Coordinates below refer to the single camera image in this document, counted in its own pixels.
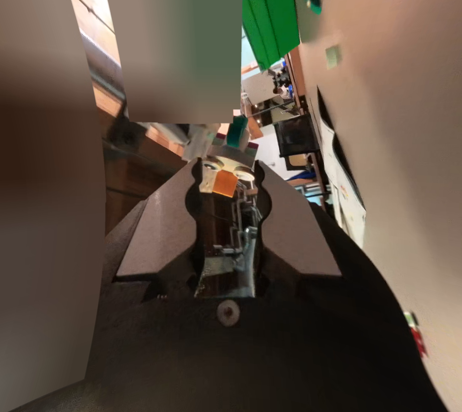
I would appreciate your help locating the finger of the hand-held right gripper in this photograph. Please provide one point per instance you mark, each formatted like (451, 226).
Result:
(196, 141)

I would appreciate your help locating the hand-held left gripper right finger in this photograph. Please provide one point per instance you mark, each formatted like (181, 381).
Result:
(296, 231)

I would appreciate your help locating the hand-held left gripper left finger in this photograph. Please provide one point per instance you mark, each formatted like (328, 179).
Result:
(158, 231)

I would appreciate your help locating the white and green lego model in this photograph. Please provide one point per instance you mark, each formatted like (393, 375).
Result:
(231, 155)

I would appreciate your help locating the teal lego piece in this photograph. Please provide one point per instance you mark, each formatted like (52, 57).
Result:
(313, 0)

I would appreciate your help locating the pale green lego piece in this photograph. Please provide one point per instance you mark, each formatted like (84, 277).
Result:
(333, 57)

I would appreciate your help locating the red and green lego piece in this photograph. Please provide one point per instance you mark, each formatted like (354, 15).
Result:
(417, 338)

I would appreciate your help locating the white instruction booklet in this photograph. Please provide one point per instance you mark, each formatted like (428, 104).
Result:
(343, 181)

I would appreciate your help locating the black monitor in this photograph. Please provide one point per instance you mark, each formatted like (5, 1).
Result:
(296, 135)

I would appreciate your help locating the green plastic bin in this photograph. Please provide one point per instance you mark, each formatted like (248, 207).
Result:
(270, 4)

